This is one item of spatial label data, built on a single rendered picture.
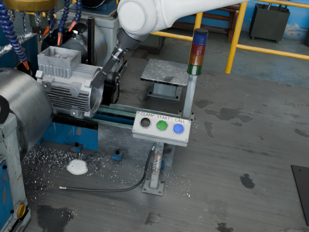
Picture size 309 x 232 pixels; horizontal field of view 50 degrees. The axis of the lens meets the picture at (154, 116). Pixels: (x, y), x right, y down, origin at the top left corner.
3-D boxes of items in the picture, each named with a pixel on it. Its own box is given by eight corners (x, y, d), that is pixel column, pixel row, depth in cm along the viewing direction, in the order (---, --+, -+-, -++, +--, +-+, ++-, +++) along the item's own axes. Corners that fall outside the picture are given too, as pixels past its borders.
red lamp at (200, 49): (190, 54, 138) (191, 43, 135) (191, 49, 143) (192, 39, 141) (204, 56, 137) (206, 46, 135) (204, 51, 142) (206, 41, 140)
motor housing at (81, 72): (36, 116, 122) (31, 69, 112) (58, 94, 138) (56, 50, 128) (87, 127, 120) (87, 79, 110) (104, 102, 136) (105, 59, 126)
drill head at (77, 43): (33, 87, 142) (27, 29, 129) (69, 54, 177) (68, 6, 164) (89, 97, 140) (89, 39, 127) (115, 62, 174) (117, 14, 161)
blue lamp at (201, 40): (191, 43, 135) (193, 33, 133) (192, 39, 141) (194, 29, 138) (206, 46, 135) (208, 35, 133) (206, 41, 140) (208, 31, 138)
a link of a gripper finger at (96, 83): (109, 74, 111) (108, 75, 111) (98, 88, 115) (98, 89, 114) (101, 68, 111) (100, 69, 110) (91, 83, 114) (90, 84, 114)
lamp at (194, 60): (188, 64, 140) (190, 54, 138) (189, 59, 145) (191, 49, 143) (202, 66, 140) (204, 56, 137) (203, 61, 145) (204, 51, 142)
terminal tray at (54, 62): (38, 74, 117) (36, 55, 114) (51, 63, 126) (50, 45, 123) (70, 80, 116) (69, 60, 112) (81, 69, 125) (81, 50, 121)
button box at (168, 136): (132, 137, 103) (131, 131, 98) (137, 116, 105) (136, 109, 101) (186, 147, 101) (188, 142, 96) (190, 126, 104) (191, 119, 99)
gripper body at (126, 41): (126, 21, 106) (111, 43, 110) (119, 29, 99) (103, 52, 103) (145, 36, 107) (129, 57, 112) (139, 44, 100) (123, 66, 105)
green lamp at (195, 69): (186, 73, 142) (188, 64, 140) (187, 68, 147) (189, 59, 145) (200, 76, 142) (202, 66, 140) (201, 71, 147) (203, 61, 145)
